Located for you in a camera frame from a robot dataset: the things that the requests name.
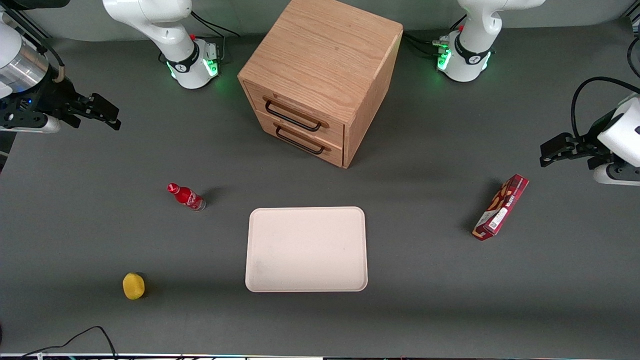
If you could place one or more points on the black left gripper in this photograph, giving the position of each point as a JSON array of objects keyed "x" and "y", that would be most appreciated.
[{"x": 589, "y": 143}]

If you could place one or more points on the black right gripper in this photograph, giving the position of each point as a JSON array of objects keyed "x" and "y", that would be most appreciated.
[{"x": 53, "y": 98}]

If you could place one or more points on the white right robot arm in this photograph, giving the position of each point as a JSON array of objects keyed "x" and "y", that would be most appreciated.
[{"x": 165, "y": 25}]

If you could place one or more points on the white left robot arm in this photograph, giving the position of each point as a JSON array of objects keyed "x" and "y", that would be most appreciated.
[{"x": 475, "y": 45}]

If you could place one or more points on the wooden drawer cabinet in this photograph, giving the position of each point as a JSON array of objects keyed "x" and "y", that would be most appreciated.
[{"x": 325, "y": 50}]

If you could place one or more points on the red snack box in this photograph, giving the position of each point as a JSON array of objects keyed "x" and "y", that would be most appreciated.
[{"x": 501, "y": 207}]

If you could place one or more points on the red soda bottle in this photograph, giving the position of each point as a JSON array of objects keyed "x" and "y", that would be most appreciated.
[{"x": 187, "y": 197}]

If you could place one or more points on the yellow lemon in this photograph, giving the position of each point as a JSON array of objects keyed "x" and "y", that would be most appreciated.
[{"x": 133, "y": 286}]

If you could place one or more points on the beige plastic tray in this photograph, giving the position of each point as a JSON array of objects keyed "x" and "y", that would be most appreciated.
[{"x": 306, "y": 250}]

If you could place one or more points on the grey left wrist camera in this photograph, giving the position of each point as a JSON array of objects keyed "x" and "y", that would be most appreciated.
[{"x": 620, "y": 175}]

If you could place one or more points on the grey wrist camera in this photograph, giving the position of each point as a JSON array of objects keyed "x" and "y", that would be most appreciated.
[
  {"x": 35, "y": 125},
  {"x": 620, "y": 175}
]

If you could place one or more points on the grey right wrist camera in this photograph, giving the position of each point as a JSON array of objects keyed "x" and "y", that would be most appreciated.
[{"x": 35, "y": 125}]

